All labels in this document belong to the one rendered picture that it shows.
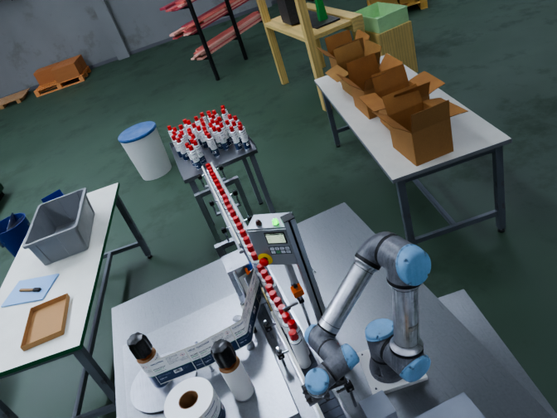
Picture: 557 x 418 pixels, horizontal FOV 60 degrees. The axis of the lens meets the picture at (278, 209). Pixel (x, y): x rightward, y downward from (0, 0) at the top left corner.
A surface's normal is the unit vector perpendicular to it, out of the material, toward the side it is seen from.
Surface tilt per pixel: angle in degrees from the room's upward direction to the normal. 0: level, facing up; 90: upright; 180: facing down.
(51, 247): 95
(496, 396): 0
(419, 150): 91
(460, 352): 0
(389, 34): 90
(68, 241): 95
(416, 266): 80
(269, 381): 0
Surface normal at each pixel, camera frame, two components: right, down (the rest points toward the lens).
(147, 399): -0.29, -0.79
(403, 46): 0.35, 0.44
